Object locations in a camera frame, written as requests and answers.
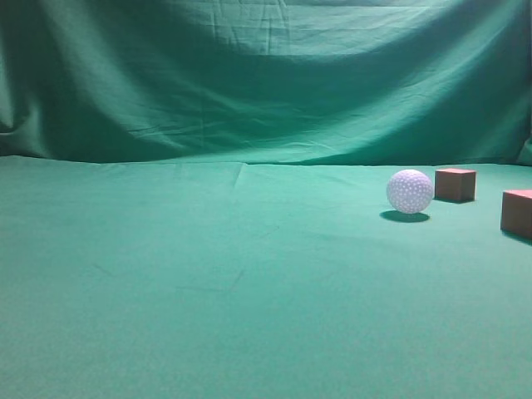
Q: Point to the wooden cube block right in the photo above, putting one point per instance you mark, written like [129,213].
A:
[516,213]

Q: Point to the green cloth backdrop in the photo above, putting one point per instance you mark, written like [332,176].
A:
[194,199]

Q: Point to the wooden cube block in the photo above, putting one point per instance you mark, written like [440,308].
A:
[455,185]
[516,213]

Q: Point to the white dimpled ball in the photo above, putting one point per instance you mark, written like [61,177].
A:
[410,191]

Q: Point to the wooden cube block left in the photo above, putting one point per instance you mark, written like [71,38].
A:
[455,185]

